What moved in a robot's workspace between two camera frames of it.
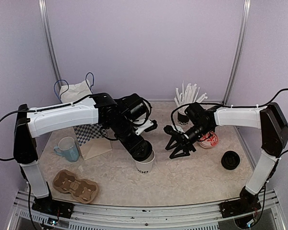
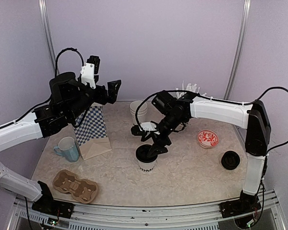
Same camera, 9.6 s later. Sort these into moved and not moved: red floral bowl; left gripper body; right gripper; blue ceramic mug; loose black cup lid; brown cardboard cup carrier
Moved: left gripper body; right gripper
Not moved: brown cardboard cup carrier; red floral bowl; loose black cup lid; blue ceramic mug
